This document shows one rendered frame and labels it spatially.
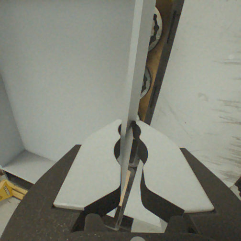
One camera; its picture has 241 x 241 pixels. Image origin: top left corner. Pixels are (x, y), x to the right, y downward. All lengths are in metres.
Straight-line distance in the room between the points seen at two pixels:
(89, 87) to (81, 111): 0.03
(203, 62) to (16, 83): 0.47
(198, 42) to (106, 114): 0.39
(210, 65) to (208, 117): 0.17
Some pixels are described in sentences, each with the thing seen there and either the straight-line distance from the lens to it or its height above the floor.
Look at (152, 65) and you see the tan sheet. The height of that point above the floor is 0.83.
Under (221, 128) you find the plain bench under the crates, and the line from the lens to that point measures 0.59.
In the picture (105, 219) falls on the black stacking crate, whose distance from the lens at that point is 0.73.
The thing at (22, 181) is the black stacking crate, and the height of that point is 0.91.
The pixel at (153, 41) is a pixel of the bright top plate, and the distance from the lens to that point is 0.33.
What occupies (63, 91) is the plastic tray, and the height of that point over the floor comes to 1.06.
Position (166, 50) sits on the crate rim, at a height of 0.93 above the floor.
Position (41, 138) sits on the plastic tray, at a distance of 0.26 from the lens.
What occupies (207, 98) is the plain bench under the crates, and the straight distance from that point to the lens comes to 0.53.
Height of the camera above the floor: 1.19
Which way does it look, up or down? 57 degrees down
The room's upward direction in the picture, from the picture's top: 147 degrees counter-clockwise
